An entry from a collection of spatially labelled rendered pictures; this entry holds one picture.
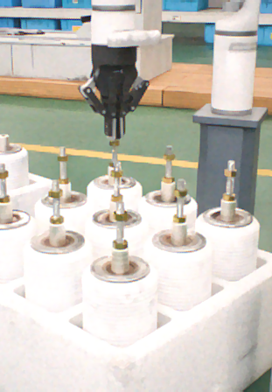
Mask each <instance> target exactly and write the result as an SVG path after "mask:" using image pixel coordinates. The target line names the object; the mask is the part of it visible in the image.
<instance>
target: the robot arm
mask: <svg viewBox="0 0 272 392"><path fill-rule="evenodd" d="M217 1H221V2H244V3H243V6H242V8H240V10H239V11H237V12H236V13H234V14H233V15H232V16H229V17H225V18H223V19H221V20H219V21H217V22H216V24H215V31H214V47H213V79H212V112H213V113H214V114H216V115H221V116H247V115H249V114H251V113H252V103H253V93H254V82H255V61H256V48H257V38H258V36H257V26H258V20H259V9H260V2H261V0H217ZM90 31H91V62H92V65H93V68H92V72H91V74H90V80H89V81H87V82H86V83H85V84H84V85H79V87H78V90H79V91H80V93H81V95H82V96H83V97H84V99H85V100H86V102H87V104H88V105H89V106H90V108H91V109H92V110H93V111H94V112H95V114H99V115H101V116H104V135H106V136H107V138H108V139H111V140H116V133H117V136H118V138H119V139H121V138H123V135H124V134H125V116H126V115H127V114H128V113H129V112H134V111H135V110H136V108H137V106H138V104H139V102H140V100H141V99H142V97H143V95H144V93H145V91H146V90H147V88H148V86H149V84H150V82H149V81H147V80H143V79H142V78H140V77H139V75H138V70H137V68H136V63H137V47H138V46H149V45H158V44H160V33H159V32H158V31H138V30H137V18H136V0H92V17H91V25H90ZM94 86H96V88H97V89H98V91H99V92H100V93H101V101H100V99H98V98H97V96H96V95H95V93H96V89H95V87H94ZM132 86H133V88H132V89H131V87H132ZM130 89H131V90H130ZM101 102H102V103H101Z"/></svg>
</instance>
